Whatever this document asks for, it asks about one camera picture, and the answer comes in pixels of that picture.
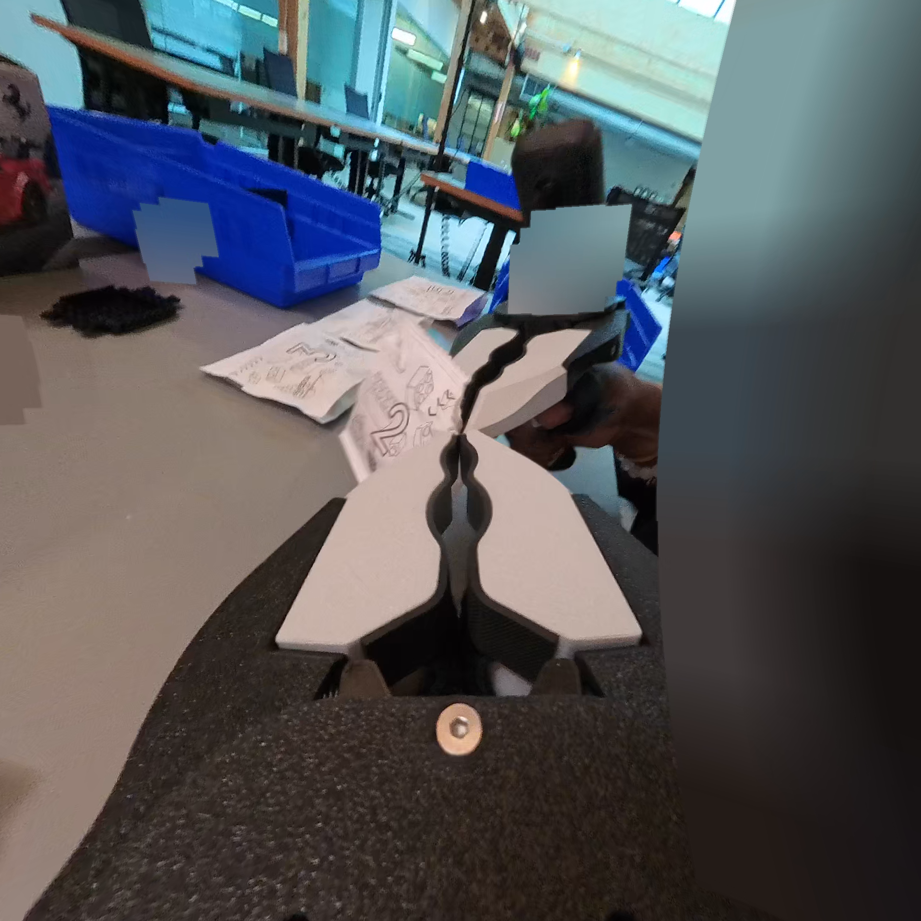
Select large blue plastic bin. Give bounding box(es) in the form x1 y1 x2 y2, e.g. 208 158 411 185
45 106 383 309

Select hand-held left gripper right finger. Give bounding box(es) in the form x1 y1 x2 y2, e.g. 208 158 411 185
462 434 643 658

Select printed toy set box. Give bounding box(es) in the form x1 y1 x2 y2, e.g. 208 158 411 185
0 52 75 276

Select long wooden table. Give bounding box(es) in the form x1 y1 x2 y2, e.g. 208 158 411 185
31 13 461 168

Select black wire cart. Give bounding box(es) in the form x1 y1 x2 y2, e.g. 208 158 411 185
608 186 686 283

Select black office chair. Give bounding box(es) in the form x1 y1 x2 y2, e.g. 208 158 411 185
59 0 172 125

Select small blue plastic bin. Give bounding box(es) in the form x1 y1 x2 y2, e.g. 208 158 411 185
465 159 522 212

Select heap of black toy bricks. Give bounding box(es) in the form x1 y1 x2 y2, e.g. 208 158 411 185
40 285 182 338

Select white printed paper bag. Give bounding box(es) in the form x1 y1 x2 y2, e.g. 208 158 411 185
368 275 487 323
201 298 434 425
338 330 472 484

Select person's right hand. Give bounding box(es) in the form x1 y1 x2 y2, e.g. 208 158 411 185
511 368 661 472

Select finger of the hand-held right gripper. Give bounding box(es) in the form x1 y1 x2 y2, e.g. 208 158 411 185
452 325 528 434
464 327 592 437

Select black tripod stand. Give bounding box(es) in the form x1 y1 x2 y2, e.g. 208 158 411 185
392 0 484 210

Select small wooden table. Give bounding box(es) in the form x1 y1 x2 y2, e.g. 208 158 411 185
410 171 524 290

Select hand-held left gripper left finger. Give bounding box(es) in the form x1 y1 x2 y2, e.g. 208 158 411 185
275 434 463 654

